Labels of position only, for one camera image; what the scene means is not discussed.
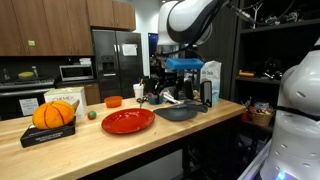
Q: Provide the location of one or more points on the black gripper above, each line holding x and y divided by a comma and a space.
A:
173, 78

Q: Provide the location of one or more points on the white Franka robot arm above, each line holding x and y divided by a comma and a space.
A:
296, 133

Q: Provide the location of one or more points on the teal bowl with purple inside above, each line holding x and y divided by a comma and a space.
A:
155, 100

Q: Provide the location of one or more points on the red plate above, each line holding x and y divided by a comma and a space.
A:
128, 121

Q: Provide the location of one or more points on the orange bowl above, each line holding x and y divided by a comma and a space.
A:
113, 102

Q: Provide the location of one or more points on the white paper cup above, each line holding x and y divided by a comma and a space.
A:
138, 91

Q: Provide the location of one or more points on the black steel fridge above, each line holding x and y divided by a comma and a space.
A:
116, 76

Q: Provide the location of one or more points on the white paper on fridge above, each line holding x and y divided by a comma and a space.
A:
129, 50

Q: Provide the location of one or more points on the white paper bag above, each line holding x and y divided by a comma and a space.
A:
213, 75

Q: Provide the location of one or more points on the small red green ball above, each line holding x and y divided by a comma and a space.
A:
92, 115

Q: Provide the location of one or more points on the white stack on microwave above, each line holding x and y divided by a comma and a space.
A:
85, 61

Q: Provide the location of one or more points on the silver microwave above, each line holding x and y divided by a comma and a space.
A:
76, 73

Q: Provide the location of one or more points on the orange item on shelf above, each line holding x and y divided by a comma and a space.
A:
246, 74

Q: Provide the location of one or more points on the white Chemex box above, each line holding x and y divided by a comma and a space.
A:
65, 95

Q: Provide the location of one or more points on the wicker basket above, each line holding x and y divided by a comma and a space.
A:
261, 118

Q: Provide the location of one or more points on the dark shelf unit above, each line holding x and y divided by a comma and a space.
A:
260, 50

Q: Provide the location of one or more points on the orange plush basketball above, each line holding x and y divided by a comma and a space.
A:
52, 115

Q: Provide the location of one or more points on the white branched stand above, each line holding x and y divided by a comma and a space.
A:
256, 15

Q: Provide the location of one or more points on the black box with white text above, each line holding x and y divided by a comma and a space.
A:
46, 136

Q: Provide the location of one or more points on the white oven sign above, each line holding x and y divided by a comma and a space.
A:
28, 106

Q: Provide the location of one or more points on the yellow dish on stove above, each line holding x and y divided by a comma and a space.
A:
26, 75

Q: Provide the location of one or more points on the green cabinet label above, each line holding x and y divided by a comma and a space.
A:
31, 43

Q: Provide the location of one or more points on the black stove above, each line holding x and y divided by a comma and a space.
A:
23, 88

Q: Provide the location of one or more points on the blue wrist camera box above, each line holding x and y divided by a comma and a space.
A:
185, 64

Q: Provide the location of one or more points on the brown wooden wall cabinets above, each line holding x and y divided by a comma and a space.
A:
50, 23

